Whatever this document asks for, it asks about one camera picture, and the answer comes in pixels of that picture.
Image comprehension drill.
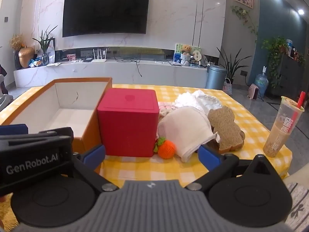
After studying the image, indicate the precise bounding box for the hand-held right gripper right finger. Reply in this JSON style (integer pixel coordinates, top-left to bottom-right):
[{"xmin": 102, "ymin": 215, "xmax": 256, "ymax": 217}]
[{"xmin": 186, "ymin": 145, "xmax": 283, "ymax": 192}]

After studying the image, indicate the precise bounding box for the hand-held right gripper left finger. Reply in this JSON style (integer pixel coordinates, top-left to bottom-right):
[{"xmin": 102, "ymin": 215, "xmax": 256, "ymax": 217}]
[{"xmin": 71, "ymin": 144, "xmax": 120, "ymax": 193}]

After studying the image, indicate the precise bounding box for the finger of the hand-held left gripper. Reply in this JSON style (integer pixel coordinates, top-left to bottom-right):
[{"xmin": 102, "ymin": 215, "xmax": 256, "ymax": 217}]
[{"xmin": 0, "ymin": 124, "xmax": 29, "ymax": 136}]

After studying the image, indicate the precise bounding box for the white knit towel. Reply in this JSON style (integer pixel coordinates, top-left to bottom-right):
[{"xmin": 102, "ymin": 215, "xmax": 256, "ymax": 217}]
[{"xmin": 157, "ymin": 107, "xmax": 214, "ymax": 163}]

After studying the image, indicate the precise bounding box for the brown bear-shaped sponge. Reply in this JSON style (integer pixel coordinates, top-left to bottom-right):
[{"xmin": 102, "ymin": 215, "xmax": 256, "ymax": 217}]
[{"xmin": 208, "ymin": 106, "xmax": 246, "ymax": 154}]

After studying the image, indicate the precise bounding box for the crocheted orange toy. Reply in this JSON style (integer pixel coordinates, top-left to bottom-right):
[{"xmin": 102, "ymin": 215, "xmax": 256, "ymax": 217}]
[{"xmin": 154, "ymin": 137, "xmax": 177, "ymax": 160}]

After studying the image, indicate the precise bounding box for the orange cardboard box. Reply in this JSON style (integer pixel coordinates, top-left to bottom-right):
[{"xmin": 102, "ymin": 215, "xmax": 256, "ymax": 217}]
[{"xmin": 0, "ymin": 77, "xmax": 113, "ymax": 155}]

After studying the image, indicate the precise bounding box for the pink and white crochet cloth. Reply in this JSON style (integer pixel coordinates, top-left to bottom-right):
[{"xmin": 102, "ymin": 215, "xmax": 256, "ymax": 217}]
[{"xmin": 158, "ymin": 102, "xmax": 178, "ymax": 119}]

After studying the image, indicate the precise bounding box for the red cube box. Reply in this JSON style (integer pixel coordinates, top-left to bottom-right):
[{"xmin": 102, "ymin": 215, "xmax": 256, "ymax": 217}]
[{"xmin": 97, "ymin": 88, "xmax": 160, "ymax": 158}]

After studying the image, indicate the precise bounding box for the yellow checkered tablecloth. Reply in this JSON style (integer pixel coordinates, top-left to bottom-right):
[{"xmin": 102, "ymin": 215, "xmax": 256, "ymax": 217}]
[{"xmin": 0, "ymin": 84, "xmax": 292, "ymax": 189}]

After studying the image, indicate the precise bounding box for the yellow fuzzy mat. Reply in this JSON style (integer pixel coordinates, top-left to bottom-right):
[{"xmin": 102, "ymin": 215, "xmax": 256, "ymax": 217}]
[{"xmin": 0, "ymin": 193, "xmax": 20, "ymax": 232}]

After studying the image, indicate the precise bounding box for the woven basket bag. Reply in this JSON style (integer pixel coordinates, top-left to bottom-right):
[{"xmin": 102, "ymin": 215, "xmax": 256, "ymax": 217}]
[{"xmin": 223, "ymin": 78, "xmax": 233, "ymax": 95}]

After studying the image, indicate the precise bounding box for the gold acorn-shaped vase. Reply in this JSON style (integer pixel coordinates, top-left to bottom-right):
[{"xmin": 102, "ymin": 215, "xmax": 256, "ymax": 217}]
[{"xmin": 19, "ymin": 47, "xmax": 35, "ymax": 68}]

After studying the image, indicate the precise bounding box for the green plant in glass vase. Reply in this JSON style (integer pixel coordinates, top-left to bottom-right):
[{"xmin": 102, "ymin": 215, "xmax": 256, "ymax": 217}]
[{"xmin": 32, "ymin": 25, "xmax": 58, "ymax": 66}]

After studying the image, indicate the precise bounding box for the grey-blue trash can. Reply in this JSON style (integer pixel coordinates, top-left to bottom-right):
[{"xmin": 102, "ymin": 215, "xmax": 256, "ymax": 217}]
[{"xmin": 205, "ymin": 65, "xmax": 227, "ymax": 90}]

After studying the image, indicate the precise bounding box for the cork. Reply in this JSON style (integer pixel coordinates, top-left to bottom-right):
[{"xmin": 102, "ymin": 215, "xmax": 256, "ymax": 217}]
[{"xmin": 263, "ymin": 96, "xmax": 305, "ymax": 158}]

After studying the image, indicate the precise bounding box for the pink space heater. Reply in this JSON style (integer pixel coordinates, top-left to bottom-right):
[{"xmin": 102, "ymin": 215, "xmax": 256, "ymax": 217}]
[{"xmin": 249, "ymin": 84, "xmax": 260, "ymax": 100}]

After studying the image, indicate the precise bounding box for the white plastic bag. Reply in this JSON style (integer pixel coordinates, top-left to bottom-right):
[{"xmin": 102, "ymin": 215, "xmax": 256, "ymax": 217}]
[{"xmin": 46, "ymin": 46, "xmax": 55, "ymax": 63}]

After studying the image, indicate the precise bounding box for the dried flower bunch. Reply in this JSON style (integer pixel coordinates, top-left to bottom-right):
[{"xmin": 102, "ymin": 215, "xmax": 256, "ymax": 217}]
[{"xmin": 10, "ymin": 34, "xmax": 26, "ymax": 51}]

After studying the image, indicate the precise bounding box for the white marble television console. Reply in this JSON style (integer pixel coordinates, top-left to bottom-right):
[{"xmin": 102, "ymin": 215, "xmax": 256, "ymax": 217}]
[{"xmin": 13, "ymin": 59, "xmax": 210, "ymax": 89}]

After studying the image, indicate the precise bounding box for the tall leafy floor plant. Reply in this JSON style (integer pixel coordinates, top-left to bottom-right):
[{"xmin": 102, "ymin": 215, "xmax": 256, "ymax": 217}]
[{"xmin": 216, "ymin": 47, "xmax": 253, "ymax": 85}]

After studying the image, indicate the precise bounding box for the blue water jug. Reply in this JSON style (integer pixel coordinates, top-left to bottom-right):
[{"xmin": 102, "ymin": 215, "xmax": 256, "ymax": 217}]
[{"xmin": 255, "ymin": 66, "xmax": 269, "ymax": 95}]

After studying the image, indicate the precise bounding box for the white router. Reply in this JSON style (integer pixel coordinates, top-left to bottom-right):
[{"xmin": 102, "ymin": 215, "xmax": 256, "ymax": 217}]
[{"xmin": 91, "ymin": 49, "xmax": 108, "ymax": 63}]

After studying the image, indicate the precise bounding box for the round wooden sign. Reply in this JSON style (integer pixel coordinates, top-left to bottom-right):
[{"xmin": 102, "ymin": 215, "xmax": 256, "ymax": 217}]
[{"xmin": 192, "ymin": 51, "xmax": 203, "ymax": 66}]

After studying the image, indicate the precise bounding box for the grey patterned seat cushion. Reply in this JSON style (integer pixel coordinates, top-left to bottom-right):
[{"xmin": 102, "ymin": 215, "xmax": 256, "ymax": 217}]
[{"xmin": 282, "ymin": 174, "xmax": 309, "ymax": 230}]

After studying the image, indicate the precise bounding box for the teddy bear in white basket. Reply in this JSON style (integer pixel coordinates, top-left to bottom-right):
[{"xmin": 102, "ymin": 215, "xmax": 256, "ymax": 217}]
[{"xmin": 180, "ymin": 44, "xmax": 193, "ymax": 66}]

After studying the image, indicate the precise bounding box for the red straw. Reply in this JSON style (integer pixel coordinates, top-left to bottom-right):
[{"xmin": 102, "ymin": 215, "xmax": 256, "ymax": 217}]
[{"xmin": 296, "ymin": 91, "xmax": 306, "ymax": 109}]

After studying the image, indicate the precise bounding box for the green printed picture board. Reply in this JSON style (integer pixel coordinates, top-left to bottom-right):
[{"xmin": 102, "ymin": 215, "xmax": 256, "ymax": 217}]
[{"xmin": 174, "ymin": 43, "xmax": 201, "ymax": 62}]

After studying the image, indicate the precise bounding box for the dark grey cabinet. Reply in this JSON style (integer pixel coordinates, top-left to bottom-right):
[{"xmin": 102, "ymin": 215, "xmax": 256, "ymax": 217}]
[{"xmin": 273, "ymin": 53, "xmax": 306, "ymax": 97}]

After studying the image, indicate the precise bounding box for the bushy green potted plant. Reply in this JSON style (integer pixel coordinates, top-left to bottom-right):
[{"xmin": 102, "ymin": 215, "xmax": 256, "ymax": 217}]
[{"xmin": 262, "ymin": 36, "xmax": 289, "ymax": 89}]

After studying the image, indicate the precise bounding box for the hanging vine plant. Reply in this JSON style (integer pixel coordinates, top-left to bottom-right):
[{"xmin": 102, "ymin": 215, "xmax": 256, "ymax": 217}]
[{"xmin": 230, "ymin": 5, "xmax": 259, "ymax": 44}]

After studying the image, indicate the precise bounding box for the black cable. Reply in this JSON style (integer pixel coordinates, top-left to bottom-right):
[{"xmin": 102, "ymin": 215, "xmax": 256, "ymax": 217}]
[{"xmin": 113, "ymin": 53, "xmax": 143, "ymax": 78}]

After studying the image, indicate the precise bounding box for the black wall television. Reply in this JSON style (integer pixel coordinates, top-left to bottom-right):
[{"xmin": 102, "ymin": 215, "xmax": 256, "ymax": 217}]
[{"xmin": 62, "ymin": 0, "xmax": 150, "ymax": 38}]

